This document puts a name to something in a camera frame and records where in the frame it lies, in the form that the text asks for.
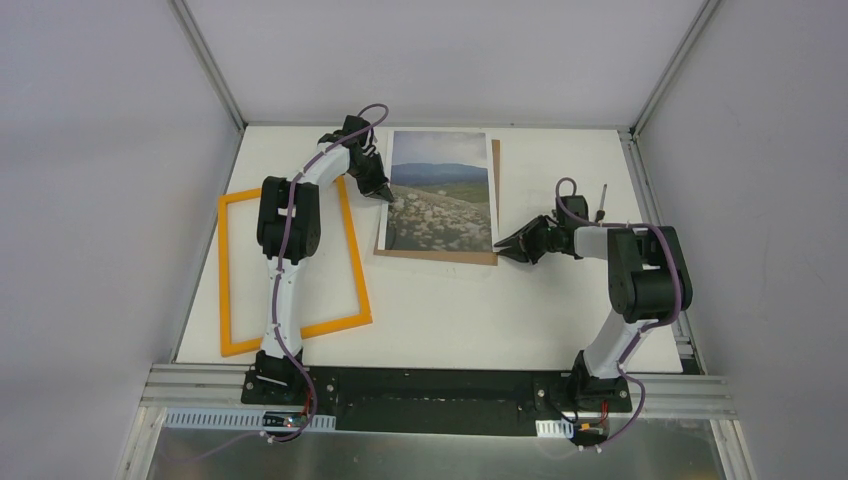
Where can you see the brown fibreboard frame backing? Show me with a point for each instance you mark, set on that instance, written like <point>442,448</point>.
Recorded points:
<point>473,258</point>

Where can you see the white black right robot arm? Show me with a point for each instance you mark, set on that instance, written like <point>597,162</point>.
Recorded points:
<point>647,280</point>

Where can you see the aluminium corner profile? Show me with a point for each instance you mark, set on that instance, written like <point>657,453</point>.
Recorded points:
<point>207,62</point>
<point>650,140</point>

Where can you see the white slotted cable duct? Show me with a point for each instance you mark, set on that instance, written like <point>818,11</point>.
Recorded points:
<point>557,429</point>
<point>276,421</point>

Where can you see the white slotted cable duct left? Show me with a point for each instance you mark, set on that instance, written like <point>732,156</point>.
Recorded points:
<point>276,421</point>

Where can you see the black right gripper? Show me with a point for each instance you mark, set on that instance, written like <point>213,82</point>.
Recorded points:
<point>538,238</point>

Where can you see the aluminium corner profile right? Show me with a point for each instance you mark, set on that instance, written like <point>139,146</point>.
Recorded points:
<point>650,140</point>

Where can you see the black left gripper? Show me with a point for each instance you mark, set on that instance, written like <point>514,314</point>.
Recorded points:
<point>365,172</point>

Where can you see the black yellow screwdriver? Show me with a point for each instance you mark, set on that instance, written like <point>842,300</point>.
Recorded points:
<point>601,212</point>

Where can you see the yellow wooden picture frame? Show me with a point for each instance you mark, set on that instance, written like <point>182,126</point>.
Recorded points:
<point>227,346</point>

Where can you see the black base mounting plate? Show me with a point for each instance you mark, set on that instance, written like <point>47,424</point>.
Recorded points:
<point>427,401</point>

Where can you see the white slotted cable duct right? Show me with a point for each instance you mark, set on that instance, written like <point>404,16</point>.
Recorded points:
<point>557,429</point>

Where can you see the aluminium corner profile left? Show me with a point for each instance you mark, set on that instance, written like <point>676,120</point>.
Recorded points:
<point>207,62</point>

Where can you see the aluminium front table rail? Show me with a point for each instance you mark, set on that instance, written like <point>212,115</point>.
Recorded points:
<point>220,385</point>

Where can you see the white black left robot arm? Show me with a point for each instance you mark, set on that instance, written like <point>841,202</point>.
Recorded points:
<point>289,233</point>

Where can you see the landscape photo print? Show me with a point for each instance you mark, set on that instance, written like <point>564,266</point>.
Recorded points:
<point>444,188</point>

